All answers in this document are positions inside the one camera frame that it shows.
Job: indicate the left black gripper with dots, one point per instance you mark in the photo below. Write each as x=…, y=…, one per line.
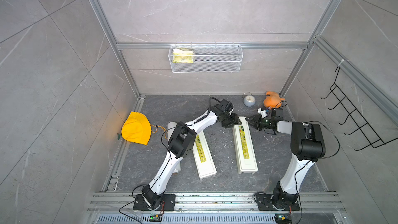
x=235, y=121

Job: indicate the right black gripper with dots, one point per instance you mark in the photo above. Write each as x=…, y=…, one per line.
x=256, y=117

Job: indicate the white dispenser lid with label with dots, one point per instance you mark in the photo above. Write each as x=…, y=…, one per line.
x=245, y=155

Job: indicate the white wrap dispenser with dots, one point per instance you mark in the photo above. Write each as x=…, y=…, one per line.
x=203, y=158

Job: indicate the white plastic wrap roll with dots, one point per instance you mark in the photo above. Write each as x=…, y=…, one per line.
x=171, y=126

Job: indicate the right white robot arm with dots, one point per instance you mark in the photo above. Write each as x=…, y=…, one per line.
x=307, y=147

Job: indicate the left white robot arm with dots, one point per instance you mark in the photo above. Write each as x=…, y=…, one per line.
x=181, y=142

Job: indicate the orange plush toy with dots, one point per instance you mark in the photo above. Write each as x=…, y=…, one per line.
x=273, y=100

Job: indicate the yellow wipes packet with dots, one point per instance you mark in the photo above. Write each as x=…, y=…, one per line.
x=183, y=55

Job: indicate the yellow bucket hat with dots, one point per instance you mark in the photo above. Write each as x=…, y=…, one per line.
x=136, y=129

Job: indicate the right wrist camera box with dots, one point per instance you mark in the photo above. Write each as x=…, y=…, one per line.
x=264, y=113

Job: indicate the wire mesh wall basket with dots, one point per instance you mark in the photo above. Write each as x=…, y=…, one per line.
x=211, y=58

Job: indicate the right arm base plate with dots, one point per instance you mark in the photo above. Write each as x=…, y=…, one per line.
x=280, y=202

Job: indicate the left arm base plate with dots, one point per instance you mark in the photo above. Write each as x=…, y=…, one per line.
x=164, y=202

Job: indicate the black wire hook rack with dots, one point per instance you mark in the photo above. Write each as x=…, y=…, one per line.
x=361, y=124

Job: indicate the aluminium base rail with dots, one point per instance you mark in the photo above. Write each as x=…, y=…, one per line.
x=215, y=208

